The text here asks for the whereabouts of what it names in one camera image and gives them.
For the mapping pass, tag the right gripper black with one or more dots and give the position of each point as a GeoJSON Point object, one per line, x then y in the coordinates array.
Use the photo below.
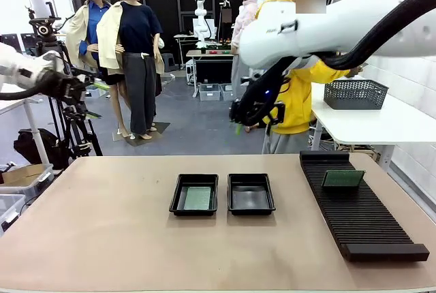
{"type": "Point", "coordinates": [252, 112]}

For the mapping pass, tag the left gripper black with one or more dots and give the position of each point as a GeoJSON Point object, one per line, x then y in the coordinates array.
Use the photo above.
{"type": "Point", "coordinates": [66, 88]}

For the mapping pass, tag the black ESD tray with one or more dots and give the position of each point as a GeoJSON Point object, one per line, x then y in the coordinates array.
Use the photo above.
{"type": "Point", "coordinates": [178, 197]}
{"type": "Point", "coordinates": [250, 197]}

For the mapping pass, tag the green perforated circuit board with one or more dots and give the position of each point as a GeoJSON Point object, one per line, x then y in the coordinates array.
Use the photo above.
{"type": "Point", "coordinates": [197, 198]}
{"type": "Point", "coordinates": [342, 179]}

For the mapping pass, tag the person's right forearm yellow sleeve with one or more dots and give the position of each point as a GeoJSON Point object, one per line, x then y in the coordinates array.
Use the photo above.
{"type": "Point", "coordinates": [332, 74]}

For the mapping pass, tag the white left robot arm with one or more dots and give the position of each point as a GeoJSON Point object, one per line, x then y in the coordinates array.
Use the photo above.
{"type": "Point", "coordinates": [13, 64]}

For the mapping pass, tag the small white background robot arm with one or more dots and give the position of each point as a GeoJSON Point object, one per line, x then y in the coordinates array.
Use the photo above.
{"type": "Point", "coordinates": [201, 24]}

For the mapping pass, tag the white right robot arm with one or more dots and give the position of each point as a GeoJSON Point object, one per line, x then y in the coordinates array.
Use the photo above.
{"type": "Point", "coordinates": [272, 41]}

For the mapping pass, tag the person's tattooed right hand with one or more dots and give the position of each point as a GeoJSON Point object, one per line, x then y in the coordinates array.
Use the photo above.
{"type": "Point", "coordinates": [354, 72]}

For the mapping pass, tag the clear storage bin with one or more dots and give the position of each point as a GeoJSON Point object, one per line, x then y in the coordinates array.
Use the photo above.
{"type": "Point", "coordinates": [226, 92]}
{"type": "Point", "coordinates": [209, 92]}

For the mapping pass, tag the background table with black panel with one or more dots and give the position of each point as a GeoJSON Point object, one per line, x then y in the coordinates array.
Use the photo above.
{"type": "Point", "coordinates": [214, 71]}

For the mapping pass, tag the black bag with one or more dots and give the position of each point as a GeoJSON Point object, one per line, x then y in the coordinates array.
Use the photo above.
{"type": "Point", "coordinates": [51, 150]}

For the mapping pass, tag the person in yellow hoodie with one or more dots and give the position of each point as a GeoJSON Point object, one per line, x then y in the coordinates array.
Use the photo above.
{"type": "Point", "coordinates": [299, 102]}

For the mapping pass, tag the dark mannequin floor plate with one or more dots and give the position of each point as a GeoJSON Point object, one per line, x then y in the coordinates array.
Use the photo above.
{"type": "Point", "coordinates": [160, 126]}

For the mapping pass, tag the mannequin blue shirt black hat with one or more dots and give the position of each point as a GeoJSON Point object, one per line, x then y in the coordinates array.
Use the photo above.
{"type": "Point", "coordinates": [92, 24]}

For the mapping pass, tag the mannequin navy top grey trousers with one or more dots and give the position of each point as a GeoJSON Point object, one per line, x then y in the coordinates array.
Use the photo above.
{"type": "Point", "coordinates": [136, 27]}

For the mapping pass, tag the black step stool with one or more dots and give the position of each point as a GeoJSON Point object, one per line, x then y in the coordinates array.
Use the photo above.
{"type": "Point", "coordinates": [169, 62]}

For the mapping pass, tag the clear bin holding cardboard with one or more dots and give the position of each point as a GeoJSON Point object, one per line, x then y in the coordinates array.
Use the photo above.
{"type": "Point", "coordinates": [41, 184]}

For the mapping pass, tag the brown cardboard box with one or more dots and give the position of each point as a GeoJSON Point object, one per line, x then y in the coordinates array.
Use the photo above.
{"type": "Point", "coordinates": [20, 174]}

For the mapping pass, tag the white framed board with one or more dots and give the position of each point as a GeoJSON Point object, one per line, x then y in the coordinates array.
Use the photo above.
{"type": "Point", "coordinates": [41, 3]}

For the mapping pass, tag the grey woven plastic basket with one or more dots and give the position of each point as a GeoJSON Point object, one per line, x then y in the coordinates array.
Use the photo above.
{"type": "Point", "coordinates": [361, 94]}

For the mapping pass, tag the white side table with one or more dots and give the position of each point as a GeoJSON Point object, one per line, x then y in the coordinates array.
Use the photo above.
{"type": "Point", "coordinates": [368, 126]}

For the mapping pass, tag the clear bin with black latch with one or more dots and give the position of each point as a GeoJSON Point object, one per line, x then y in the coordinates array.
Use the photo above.
{"type": "Point", "coordinates": [8, 209]}

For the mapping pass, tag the black slotted board rack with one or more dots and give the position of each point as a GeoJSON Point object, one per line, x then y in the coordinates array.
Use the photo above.
{"type": "Point", "coordinates": [361, 211]}

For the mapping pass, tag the black camera tripod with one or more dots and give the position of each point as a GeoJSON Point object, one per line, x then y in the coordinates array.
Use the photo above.
{"type": "Point", "coordinates": [78, 136]}

